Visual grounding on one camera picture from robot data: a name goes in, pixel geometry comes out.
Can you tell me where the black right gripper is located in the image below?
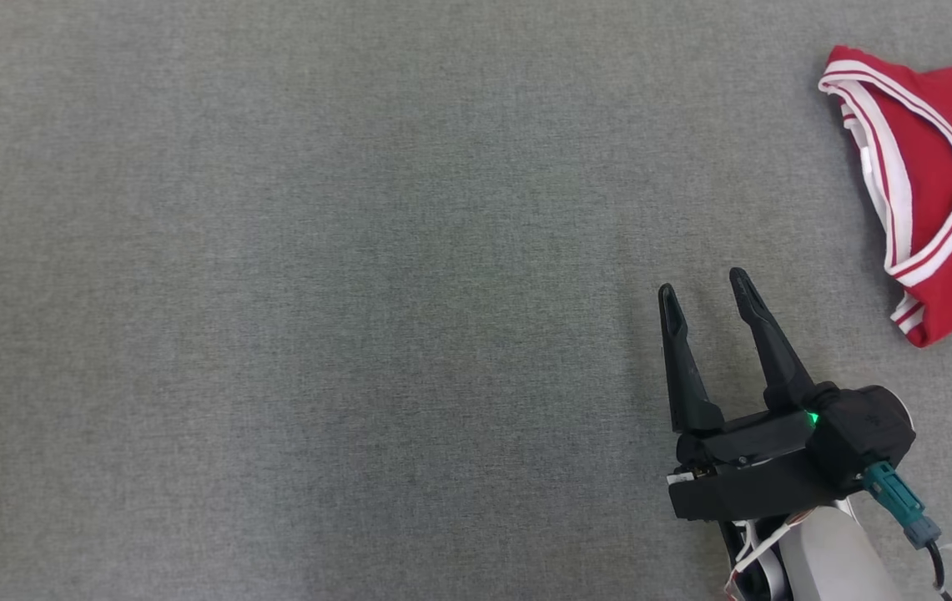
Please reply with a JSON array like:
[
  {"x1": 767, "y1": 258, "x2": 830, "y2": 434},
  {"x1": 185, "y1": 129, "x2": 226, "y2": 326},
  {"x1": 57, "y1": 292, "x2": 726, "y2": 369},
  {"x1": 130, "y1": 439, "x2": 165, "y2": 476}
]
[{"x1": 657, "y1": 267, "x2": 839, "y2": 523}]

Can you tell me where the black right cable teal plug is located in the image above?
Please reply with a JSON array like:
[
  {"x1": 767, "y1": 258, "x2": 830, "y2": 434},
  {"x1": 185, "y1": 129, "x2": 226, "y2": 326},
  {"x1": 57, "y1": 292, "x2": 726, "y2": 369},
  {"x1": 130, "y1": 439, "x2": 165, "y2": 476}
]
[{"x1": 864, "y1": 462, "x2": 952, "y2": 601}]

